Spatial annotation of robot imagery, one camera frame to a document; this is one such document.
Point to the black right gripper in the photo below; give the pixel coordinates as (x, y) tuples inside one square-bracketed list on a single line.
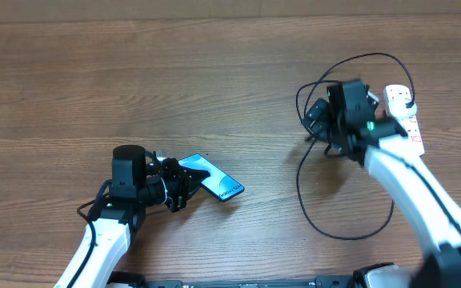
[(320, 114)]

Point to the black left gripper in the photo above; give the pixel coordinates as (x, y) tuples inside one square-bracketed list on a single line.
[(186, 182)]

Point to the Samsung Galaxy smartphone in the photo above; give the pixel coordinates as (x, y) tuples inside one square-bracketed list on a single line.
[(219, 184)]

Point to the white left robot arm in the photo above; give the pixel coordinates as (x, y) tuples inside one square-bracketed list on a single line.
[(139, 180)]

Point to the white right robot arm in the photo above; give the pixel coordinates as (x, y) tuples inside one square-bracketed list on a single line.
[(345, 119)]

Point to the white charger adapter plug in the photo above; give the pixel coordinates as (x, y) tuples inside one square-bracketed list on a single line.
[(397, 108)]

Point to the white power extension strip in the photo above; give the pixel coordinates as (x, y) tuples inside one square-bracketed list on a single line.
[(410, 125)]

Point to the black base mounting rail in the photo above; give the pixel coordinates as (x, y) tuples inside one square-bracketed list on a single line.
[(250, 284)]

